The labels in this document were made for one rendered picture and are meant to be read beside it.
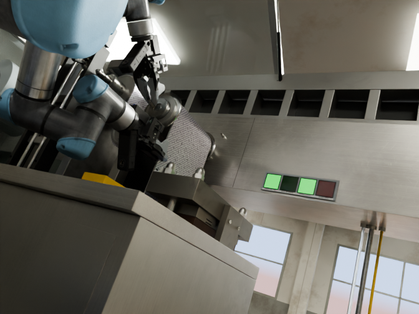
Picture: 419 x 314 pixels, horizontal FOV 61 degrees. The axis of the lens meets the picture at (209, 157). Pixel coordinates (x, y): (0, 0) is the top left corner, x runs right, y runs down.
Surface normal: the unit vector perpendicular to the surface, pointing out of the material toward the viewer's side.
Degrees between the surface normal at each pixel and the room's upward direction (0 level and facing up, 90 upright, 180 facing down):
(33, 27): 167
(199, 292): 90
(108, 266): 90
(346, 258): 90
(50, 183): 90
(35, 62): 132
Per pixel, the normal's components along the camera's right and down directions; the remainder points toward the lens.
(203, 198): 0.84, 0.10
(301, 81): -0.44, -0.45
